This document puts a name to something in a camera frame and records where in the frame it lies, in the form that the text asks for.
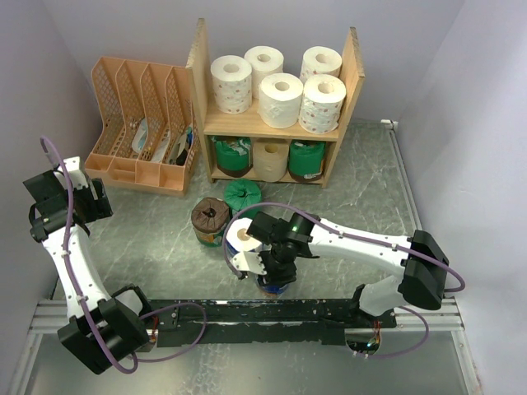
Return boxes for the blue roll front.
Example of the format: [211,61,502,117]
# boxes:
[256,276,289,295]

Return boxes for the plain white roll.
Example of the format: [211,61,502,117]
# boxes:
[244,46,284,100]
[258,73,304,129]

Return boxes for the floral paper roll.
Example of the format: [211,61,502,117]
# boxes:
[211,55,253,114]
[299,46,343,84]

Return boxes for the floral white roll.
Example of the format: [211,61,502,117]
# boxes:
[298,74,347,134]

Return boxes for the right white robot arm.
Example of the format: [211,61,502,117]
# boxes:
[248,212,450,328]

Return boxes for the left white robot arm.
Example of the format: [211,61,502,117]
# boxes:
[23,156,154,374]

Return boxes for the beige roll lower shelf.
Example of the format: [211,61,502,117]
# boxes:
[253,138,289,183]

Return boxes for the wooden two-tier shelf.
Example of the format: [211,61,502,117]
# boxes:
[185,18,365,187]

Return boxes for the blue wrapped roll with stick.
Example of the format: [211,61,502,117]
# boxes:
[226,218,264,263]

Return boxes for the orange plastic file organizer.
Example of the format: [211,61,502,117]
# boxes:
[86,57,200,196]

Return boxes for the green wrapped roll on table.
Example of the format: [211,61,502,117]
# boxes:
[224,179,263,216]

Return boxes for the brown topped wrapped roll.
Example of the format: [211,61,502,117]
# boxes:
[191,197,231,247]

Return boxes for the items in file organizer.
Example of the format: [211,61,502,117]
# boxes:
[131,118,194,165]

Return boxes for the green wrapped roll lower right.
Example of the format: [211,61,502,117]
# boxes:
[288,140,325,182]

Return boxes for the green wrapped roll lower left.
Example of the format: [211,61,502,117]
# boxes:
[212,136,252,178]

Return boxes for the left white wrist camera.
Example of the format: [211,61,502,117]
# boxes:
[64,156,90,190]

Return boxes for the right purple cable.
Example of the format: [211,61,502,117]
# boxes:
[222,201,466,360]

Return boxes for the purple cable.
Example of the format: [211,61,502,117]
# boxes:
[222,201,466,360]
[40,136,206,374]

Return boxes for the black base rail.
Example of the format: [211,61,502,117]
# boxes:
[141,299,396,347]

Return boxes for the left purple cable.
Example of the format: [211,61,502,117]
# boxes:
[40,136,206,374]

